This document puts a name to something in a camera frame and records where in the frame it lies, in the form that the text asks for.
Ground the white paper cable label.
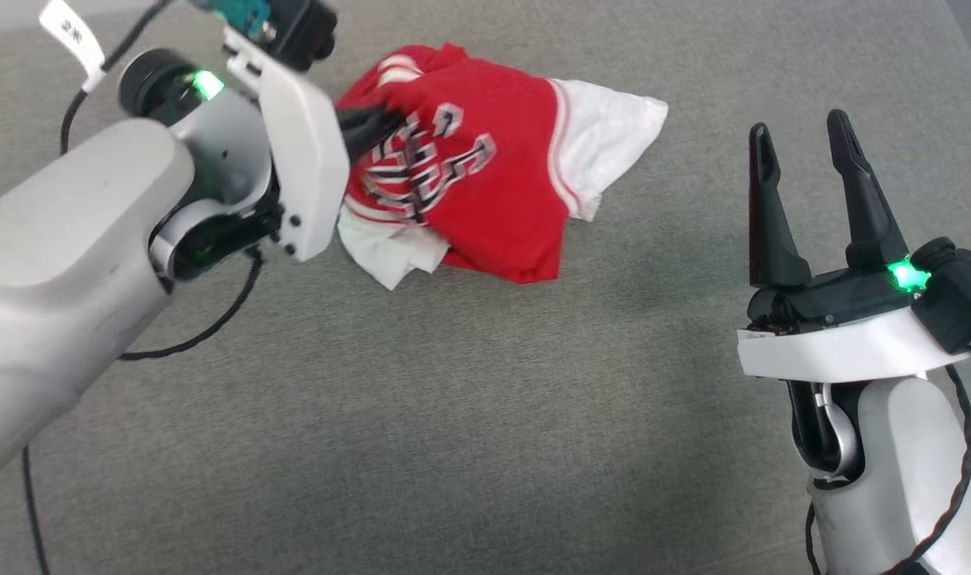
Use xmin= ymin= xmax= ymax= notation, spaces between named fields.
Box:
xmin=38 ymin=0 xmax=107 ymax=93

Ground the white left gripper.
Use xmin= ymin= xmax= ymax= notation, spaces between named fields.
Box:
xmin=222 ymin=28 xmax=403 ymax=263

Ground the red and white jersey garment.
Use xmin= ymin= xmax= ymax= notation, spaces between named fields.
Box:
xmin=335 ymin=42 xmax=670 ymax=290

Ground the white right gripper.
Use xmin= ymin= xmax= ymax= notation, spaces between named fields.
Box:
xmin=737 ymin=109 xmax=971 ymax=384

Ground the grey fabric sofa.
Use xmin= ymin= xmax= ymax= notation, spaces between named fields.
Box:
xmin=0 ymin=0 xmax=971 ymax=575

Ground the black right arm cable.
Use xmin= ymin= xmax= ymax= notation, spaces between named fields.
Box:
xmin=805 ymin=363 xmax=971 ymax=575

